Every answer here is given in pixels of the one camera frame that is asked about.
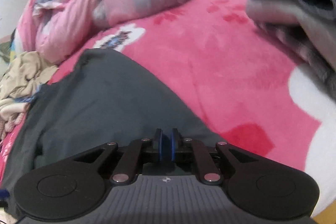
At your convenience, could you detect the beige patterned knit garment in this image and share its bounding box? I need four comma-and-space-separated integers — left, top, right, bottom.
0, 111, 27, 141

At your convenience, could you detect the grey folded clothes pile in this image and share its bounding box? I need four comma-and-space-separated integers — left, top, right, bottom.
245, 0, 336, 99

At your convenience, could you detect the cream fleece blanket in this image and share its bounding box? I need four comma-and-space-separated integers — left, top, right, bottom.
0, 97, 32, 120

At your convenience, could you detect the pink quilt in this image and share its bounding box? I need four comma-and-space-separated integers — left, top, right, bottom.
33, 0, 208, 66

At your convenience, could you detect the light blue cloth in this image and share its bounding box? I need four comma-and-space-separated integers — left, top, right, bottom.
14, 84, 44, 104

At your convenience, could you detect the dark grey garment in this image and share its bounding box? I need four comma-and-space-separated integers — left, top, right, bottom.
0, 49, 227, 215

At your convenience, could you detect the pink floral plush blanket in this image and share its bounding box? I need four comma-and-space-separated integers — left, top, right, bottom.
0, 0, 336, 215

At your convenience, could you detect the cartoon print pillow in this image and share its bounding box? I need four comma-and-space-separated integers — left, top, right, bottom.
7, 28, 24, 62

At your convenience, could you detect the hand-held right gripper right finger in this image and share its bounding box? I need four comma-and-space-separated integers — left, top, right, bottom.
170, 128, 263, 185

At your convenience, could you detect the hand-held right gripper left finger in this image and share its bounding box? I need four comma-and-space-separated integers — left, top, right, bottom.
71, 128, 167, 186

